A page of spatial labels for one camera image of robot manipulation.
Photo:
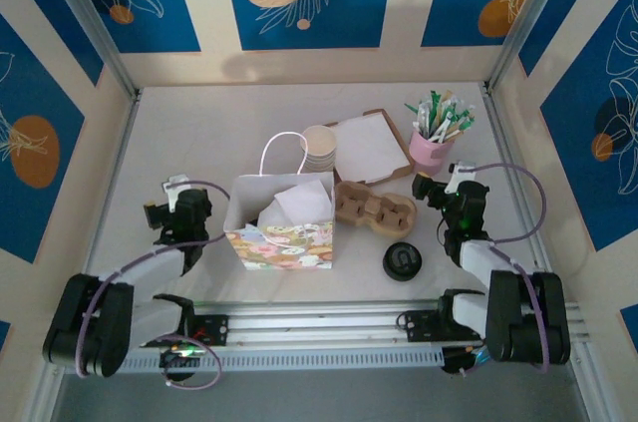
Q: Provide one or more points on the stack of paper cups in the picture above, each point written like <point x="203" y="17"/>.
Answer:
<point x="319" y="142"/>

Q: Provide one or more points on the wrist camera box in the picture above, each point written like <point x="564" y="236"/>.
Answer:
<point x="456" y="177"/>
<point x="174" y="190"/>

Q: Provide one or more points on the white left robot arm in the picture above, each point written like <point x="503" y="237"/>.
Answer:
<point x="149" y="267"/>

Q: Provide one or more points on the aluminium frame post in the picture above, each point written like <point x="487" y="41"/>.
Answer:
<point x="533" y="13"/>
<point x="90" y="18"/>
<point x="588" y="382"/>

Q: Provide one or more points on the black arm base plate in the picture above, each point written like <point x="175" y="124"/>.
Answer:
<point x="212" y="329"/>
<point x="418" y="324"/>

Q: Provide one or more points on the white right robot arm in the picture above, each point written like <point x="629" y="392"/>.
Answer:
<point x="478" y="257"/>

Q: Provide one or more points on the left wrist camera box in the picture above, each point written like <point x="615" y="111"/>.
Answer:
<point x="174" y="190"/>

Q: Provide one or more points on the white paper napkin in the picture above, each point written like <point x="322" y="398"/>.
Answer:
<point x="304" y="202"/>
<point x="271" y="220"/>

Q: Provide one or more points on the brown stick packet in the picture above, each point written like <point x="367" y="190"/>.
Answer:
<point x="447" y="100"/>

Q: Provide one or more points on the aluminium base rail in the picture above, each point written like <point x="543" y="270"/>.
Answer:
<point x="324" y="322"/>

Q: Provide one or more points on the black cup lid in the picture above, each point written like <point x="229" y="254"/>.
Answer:
<point x="403" y="260"/>

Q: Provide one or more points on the brown pulp cup carrier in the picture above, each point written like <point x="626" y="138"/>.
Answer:
<point x="379" y="212"/>

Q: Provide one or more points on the pink holder cup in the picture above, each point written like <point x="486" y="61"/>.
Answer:
<point x="431" y="155"/>

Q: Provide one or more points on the white stick packet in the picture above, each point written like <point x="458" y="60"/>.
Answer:
<point x="423" y="113"/>

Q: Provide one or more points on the green stick packet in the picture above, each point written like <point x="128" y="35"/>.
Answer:
<point x="466" y="120"/>
<point x="435" y="100"/>
<point x="414" y="113"/>
<point x="456" y="105"/>

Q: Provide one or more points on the black controller box with LEDs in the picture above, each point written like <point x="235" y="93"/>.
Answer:
<point x="468" y="359"/>
<point x="177" y="357"/>

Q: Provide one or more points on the printed paper gift bag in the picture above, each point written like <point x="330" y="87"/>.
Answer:
<point x="279" y="247"/>

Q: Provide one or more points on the aluminium table side rail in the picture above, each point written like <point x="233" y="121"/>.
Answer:
<point x="125" y="132"/>
<point x="503" y="142"/>

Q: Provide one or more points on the brown cardboard napkin tray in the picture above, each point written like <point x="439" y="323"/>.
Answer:
<point x="344" y="181"/>

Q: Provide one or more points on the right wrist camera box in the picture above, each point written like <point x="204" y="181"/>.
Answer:
<point x="456" y="177"/>

